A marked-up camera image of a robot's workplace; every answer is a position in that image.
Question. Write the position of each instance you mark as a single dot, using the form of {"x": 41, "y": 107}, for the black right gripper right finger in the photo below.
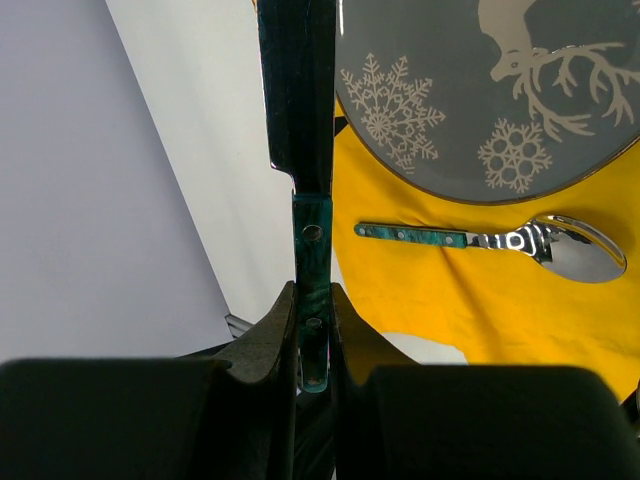
{"x": 397, "y": 419}

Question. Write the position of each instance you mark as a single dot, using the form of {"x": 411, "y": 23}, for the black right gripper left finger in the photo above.
{"x": 223, "y": 415}

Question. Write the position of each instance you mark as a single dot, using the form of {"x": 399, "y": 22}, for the yellow Pikachu cloth placemat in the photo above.
{"x": 491, "y": 307}

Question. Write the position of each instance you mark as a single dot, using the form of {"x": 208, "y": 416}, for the spoon with green handle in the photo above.
{"x": 563, "y": 245}

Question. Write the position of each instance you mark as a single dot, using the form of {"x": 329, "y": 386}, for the grey reindeer plate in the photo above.
{"x": 490, "y": 102}

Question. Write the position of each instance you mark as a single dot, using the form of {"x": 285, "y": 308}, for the knife with green handle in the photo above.
{"x": 297, "y": 53}

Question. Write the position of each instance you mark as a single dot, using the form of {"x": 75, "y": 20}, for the aluminium side rail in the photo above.
{"x": 237, "y": 326}

